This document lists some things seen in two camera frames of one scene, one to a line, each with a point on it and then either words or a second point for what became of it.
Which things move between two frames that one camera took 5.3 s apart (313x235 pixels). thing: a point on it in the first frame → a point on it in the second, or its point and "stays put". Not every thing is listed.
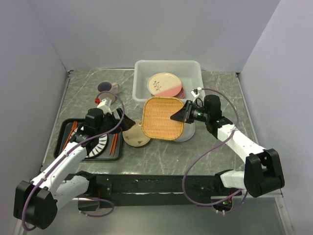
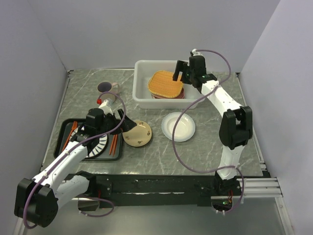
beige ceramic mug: x=114 y=87 stays put
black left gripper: x=126 y=124 stays put
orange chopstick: x=112 y=143 stays put
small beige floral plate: x=134 y=135 stays put
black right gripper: x=184 y=114 → x=180 y=66
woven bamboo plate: x=157 y=124 → x=161 y=82
